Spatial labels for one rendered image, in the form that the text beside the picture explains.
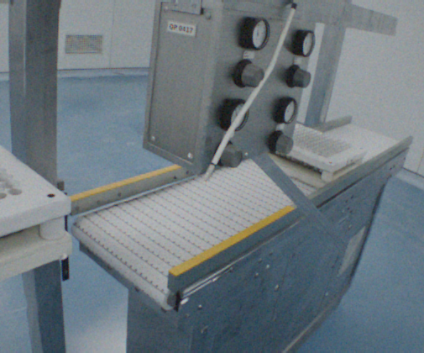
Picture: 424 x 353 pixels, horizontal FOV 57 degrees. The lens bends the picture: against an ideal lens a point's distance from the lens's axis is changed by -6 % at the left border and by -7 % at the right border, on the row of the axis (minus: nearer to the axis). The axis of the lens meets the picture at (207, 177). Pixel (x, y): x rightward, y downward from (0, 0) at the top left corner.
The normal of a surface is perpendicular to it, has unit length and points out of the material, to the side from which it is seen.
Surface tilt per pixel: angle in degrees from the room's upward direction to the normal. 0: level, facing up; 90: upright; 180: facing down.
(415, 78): 90
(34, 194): 1
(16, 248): 1
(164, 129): 90
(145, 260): 0
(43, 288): 90
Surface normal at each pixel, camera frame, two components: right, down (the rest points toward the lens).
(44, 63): 0.75, 0.36
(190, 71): -0.65, 0.23
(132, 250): 0.14, -0.90
